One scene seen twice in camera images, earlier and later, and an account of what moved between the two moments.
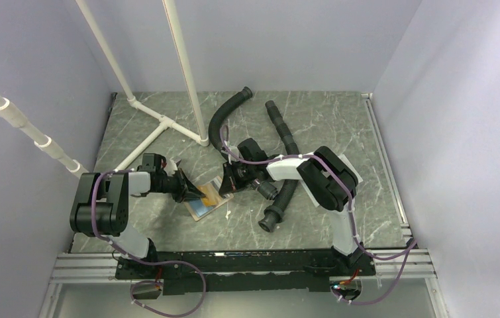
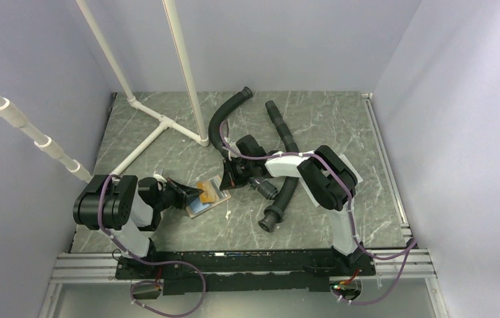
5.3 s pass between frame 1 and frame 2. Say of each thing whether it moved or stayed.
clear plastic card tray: stayed
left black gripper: moved
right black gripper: stayed
